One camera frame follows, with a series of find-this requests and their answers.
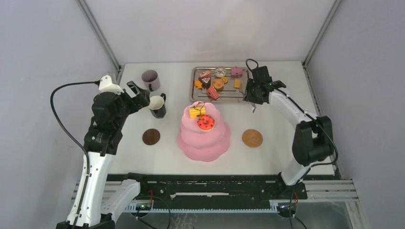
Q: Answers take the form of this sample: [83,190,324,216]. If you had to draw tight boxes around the rectangular yellow biscuit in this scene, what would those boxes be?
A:
[234,79,241,89]

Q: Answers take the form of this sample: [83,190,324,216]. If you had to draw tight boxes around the pink square cake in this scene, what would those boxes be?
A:
[231,67,243,78]

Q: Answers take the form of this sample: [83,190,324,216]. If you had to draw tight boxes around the round golden bread bun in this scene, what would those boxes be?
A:
[212,78,225,89]

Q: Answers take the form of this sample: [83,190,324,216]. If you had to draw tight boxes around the white donut with chocolate drizzle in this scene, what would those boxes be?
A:
[214,67,226,78]

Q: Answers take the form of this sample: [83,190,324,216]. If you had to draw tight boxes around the red layered cake slice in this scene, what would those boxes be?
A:
[206,86,220,100]

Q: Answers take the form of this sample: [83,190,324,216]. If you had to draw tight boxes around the yellow cake slice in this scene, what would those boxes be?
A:
[189,106,206,118]

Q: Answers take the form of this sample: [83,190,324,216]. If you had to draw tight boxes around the pink three-tier cake stand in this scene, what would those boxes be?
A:
[177,101,231,162]

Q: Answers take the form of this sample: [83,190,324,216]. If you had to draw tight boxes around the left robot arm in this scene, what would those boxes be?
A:
[56,79,150,229]

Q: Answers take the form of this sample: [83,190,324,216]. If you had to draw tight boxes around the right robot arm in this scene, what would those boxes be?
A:
[244,66,338,199]

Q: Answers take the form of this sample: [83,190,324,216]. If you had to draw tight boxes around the black cup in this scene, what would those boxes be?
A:
[148,93,166,119]

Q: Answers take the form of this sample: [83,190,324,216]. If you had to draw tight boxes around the mauve cup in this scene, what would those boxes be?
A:
[141,70,160,92]

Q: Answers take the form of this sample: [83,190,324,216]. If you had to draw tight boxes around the dark brown round coaster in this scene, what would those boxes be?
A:
[142,129,160,146]

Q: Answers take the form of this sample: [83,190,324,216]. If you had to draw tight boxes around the light woven round coaster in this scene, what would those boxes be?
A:
[242,129,263,148]

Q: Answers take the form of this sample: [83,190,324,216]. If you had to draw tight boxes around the stainless steel serving tray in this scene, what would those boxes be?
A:
[190,66,251,103]

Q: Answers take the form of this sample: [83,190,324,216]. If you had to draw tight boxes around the chocolate cake slice with cream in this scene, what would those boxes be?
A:
[199,77,211,89]

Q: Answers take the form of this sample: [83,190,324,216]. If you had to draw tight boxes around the red cake slice with orange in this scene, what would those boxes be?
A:
[199,70,211,78]

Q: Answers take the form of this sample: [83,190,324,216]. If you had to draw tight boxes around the orange fish-shaped cake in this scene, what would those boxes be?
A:
[194,80,203,90]

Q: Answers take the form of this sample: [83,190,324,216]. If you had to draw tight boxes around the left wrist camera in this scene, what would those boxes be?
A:
[98,74,124,95]

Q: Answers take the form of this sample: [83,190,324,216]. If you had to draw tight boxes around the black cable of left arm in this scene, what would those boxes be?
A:
[50,81,102,229]

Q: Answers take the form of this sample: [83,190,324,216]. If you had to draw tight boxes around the right aluminium frame post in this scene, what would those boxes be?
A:
[302,0,343,69]

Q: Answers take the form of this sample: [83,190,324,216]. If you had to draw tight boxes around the aluminium frame post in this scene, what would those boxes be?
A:
[76,0,121,71]
[302,0,343,69]

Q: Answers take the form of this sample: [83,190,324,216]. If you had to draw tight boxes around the left aluminium frame post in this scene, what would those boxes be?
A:
[76,0,121,71]

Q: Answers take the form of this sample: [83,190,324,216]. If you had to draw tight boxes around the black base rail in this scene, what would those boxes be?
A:
[95,173,341,211]

